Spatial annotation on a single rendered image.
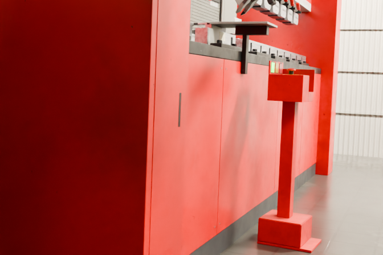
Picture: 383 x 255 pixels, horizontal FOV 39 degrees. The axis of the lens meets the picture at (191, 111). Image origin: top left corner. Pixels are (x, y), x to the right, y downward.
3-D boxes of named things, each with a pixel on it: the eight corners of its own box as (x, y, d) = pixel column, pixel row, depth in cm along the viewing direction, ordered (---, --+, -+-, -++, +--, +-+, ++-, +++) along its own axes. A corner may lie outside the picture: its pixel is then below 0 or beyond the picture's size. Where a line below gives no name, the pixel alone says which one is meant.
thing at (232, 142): (150, 313, 168) (159, 48, 164) (92, 300, 176) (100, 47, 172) (316, 174, 445) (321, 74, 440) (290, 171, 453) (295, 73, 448)
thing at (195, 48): (159, 48, 164) (159, 33, 163) (100, 47, 172) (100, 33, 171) (321, 74, 440) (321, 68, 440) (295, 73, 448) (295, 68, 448)
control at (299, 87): (301, 102, 235) (304, 61, 234) (267, 100, 242) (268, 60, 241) (313, 101, 253) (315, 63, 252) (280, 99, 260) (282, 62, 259)
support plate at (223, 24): (267, 23, 228) (267, 21, 228) (209, 24, 238) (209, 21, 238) (277, 28, 244) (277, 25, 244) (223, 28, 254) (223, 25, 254)
